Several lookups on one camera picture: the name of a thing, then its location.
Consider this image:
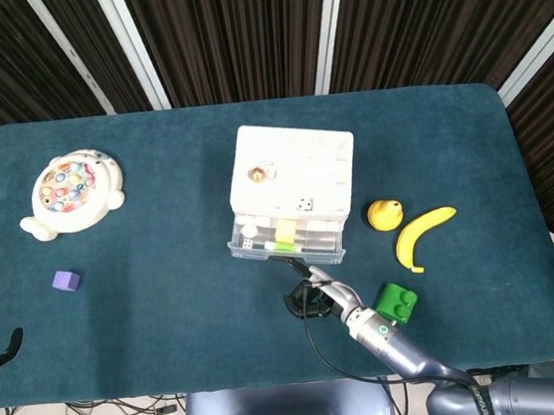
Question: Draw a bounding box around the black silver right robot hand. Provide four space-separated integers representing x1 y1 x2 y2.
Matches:
271 246 367 330

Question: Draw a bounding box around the clear plastic drawer with dividers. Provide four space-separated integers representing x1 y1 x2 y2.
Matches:
223 202 348 278

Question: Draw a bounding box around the white plastic drawer cabinet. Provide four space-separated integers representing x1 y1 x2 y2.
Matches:
221 111 364 235

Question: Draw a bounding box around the green building brick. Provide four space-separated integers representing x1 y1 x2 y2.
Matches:
373 279 422 328

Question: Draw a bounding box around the green white glue stick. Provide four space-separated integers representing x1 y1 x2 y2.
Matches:
263 237 302 256

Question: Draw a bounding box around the yellow toy pear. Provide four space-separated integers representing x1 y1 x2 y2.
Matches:
365 196 408 234

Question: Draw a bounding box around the yellow toy banana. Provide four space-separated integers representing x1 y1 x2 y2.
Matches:
390 204 464 277

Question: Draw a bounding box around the purple cube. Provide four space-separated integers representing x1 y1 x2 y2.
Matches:
50 267 84 296

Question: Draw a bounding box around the small brass bell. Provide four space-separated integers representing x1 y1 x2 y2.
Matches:
247 164 269 185

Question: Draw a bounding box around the teal velvet tablecloth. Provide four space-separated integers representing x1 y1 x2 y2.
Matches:
0 61 554 415

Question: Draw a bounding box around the white fishing game toy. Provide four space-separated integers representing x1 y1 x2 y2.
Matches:
11 144 130 246

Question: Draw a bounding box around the dark brown pleated curtain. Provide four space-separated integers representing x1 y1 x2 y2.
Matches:
0 0 554 306

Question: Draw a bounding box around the white metal frame post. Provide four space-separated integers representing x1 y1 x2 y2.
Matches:
25 0 120 123
303 0 363 97
92 0 173 116
487 0 554 108

